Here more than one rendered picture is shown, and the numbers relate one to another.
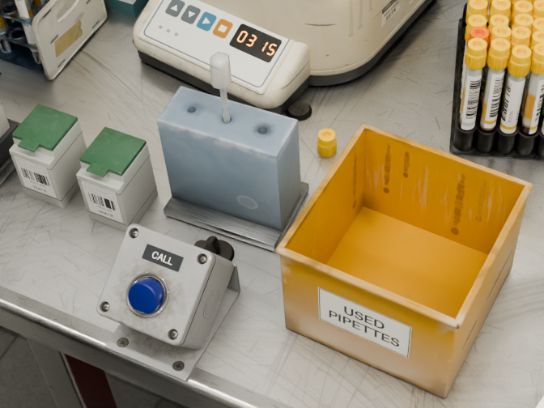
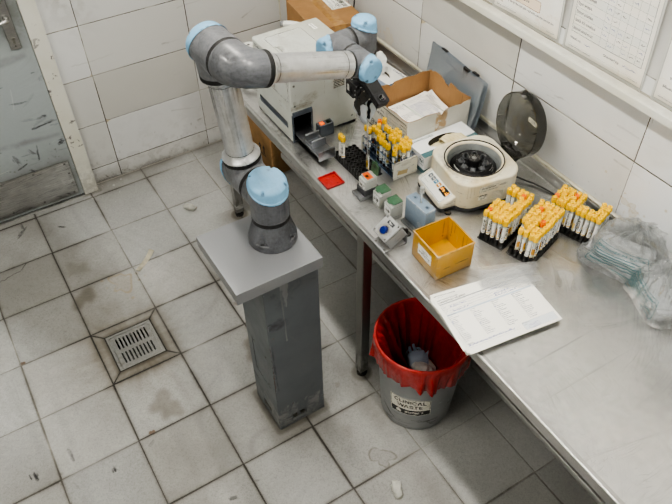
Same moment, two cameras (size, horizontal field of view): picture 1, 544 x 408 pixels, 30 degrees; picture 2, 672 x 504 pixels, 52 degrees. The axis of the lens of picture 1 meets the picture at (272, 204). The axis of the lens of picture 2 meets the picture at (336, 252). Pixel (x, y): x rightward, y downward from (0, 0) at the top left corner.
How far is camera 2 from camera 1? 1.44 m
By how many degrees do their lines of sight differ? 20
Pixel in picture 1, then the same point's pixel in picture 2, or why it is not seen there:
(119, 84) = (409, 188)
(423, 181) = (457, 235)
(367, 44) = (471, 203)
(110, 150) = (394, 199)
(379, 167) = (450, 228)
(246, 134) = (422, 207)
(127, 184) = (394, 208)
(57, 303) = (366, 227)
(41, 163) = (378, 196)
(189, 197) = (407, 219)
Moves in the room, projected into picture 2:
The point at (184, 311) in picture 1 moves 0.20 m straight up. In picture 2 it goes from (389, 235) to (392, 185)
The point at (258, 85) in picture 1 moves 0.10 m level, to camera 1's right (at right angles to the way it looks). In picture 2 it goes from (439, 201) to (468, 211)
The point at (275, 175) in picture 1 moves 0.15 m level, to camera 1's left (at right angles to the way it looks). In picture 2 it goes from (425, 218) to (381, 203)
